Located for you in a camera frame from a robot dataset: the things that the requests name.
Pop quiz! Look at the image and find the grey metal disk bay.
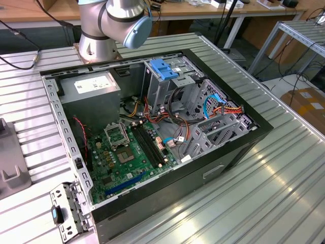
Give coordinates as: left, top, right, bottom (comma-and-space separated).
181, 78, 258, 163

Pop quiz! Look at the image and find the black RAM slot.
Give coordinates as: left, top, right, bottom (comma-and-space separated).
138, 120, 168, 163
131, 121, 163, 169

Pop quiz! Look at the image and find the grey optical drive cage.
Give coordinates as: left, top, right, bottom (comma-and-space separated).
141, 56, 204, 115

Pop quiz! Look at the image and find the CPU socket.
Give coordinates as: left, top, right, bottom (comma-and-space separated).
114, 146, 136, 165

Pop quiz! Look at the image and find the green motherboard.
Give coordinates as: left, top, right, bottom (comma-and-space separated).
86, 121, 183, 205

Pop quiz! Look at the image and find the blue drive cage latch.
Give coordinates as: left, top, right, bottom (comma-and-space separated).
149, 58, 180, 80

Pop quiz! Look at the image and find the metal socket cover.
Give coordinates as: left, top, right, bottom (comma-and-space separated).
103, 123, 129, 150

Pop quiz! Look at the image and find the blue expansion slot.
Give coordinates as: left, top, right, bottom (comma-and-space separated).
104, 171, 147, 196

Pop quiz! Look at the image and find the black open PC case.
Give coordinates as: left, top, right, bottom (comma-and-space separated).
40, 48, 274, 243

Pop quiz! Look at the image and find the grey power supply unit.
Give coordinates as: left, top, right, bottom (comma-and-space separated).
57, 70, 122, 133

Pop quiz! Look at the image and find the wooden top desk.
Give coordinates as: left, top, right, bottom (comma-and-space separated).
0, 0, 308, 50

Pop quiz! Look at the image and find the hinged metal slot retainer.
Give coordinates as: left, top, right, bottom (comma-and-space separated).
49, 181, 95, 242

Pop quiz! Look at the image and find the brown cardboard box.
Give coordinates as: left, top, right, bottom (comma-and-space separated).
280, 87, 325, 129

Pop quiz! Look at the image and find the grey parts rack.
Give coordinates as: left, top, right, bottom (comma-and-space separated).
0, 117, 33, 201

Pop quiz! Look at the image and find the metal slat side table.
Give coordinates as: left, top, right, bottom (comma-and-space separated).
247, 19, 325, 75

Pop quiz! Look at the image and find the red orange wire bundle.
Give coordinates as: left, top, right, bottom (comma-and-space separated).
142, 96, 191, 143

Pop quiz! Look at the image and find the black sleeved cable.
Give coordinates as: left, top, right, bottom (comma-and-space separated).
167, 86, 189, 123

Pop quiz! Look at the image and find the yellow black wire bundle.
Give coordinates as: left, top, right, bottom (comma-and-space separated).
126, 97, 141, 118

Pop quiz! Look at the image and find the orange red power wire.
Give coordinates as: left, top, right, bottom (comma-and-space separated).
212, 104, 245, 115

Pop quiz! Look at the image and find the red black twisted wire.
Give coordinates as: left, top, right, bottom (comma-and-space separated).
73, 115, 89, 163

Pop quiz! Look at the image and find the black cable with metal plug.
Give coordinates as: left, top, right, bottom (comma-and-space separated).
0, 20, 42, 71

